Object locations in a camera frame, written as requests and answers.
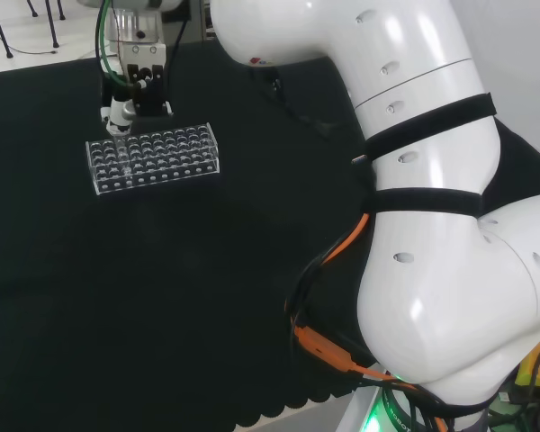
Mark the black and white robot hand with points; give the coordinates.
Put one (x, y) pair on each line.
(146, 85)

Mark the clear plastic test tube rack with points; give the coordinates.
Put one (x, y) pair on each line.
(162, 157)

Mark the black tripod leg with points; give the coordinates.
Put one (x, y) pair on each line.
(2, 31)
(51, 22)

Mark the black bench cloth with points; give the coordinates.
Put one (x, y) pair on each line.
(162, 279)

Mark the yellow stop button box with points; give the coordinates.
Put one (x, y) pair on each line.
(533, 366)

